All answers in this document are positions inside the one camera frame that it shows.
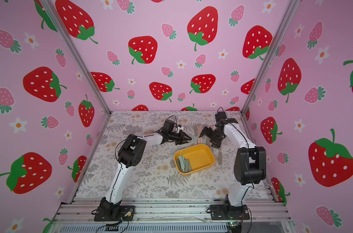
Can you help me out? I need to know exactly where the yellow plastic storage box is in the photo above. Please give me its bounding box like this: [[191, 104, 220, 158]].
[[174, 144, 215, 176]]

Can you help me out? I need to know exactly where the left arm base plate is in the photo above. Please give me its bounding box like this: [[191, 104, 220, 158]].
[[94, 205, 135, 222]]

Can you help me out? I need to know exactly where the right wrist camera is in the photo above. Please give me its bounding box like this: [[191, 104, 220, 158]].
[[215, 111, 227, 125]]

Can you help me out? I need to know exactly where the grey green folding knife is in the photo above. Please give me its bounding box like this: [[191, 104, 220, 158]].
[[218, 151, 223, 166]]

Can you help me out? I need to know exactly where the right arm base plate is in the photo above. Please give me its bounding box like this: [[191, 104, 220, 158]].
[[206, 203, 250, 221]]

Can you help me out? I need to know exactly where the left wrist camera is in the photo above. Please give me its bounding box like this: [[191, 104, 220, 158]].
[[162, 119, 184, 134]]

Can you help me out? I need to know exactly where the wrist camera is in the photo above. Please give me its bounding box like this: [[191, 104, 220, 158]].
[[215, 111, 227, 125], [162, 119, 184, 134]]

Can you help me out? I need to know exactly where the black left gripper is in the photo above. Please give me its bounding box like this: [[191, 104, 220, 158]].
[[168, 130, 193, 145]]

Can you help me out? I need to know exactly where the aluminium frame rail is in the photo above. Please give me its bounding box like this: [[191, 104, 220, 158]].
[[47, 198, 297, 233]]

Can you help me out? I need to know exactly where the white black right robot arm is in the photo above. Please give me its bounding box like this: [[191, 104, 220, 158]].
[[200, 116, 266, 209]]

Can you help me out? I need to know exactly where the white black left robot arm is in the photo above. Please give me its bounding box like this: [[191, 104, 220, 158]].
[[97, 130, 192, 218]]

